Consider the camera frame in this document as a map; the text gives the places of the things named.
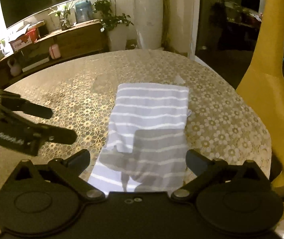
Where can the white ceramic jug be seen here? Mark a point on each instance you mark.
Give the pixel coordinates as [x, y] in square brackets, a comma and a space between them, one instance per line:
[15, 68]

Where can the gold floral lace tablecloth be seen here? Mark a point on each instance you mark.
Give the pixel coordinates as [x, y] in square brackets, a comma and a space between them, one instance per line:
[82, 94]

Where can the wooden sideboard cabinet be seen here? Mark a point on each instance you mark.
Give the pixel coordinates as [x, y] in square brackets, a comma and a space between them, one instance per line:
[59, 46]

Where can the pink container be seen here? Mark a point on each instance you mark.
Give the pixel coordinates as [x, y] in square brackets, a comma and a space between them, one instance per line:
[54, 51]

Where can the white floor vase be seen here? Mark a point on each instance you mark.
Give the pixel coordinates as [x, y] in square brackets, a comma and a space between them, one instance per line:
[148, 19]

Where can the yellow chair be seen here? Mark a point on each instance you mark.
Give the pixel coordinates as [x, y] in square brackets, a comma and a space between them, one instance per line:
[262, 86]

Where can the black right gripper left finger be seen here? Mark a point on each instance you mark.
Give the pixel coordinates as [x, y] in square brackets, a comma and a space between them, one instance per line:
[68, 171]

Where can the red white cardboard box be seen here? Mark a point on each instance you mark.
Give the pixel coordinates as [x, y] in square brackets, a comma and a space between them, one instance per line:
[24, 40]

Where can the grey white striped shirt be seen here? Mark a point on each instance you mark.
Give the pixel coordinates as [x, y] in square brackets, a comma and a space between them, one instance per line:
[146, 144]

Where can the potted green plant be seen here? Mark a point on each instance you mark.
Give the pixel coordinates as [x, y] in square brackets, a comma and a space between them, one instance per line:
[109, 17]

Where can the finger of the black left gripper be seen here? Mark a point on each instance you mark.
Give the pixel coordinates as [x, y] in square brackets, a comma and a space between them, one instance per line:
[58, 135]
[22, 105]

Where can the white plant pot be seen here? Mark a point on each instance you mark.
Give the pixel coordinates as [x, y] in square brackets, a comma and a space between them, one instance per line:
[117, 38]

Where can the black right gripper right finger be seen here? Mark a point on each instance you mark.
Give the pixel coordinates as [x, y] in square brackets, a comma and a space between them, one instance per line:
[204, 170]

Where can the blue water bottle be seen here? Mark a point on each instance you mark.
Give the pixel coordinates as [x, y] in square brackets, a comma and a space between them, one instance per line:
[83, 11]

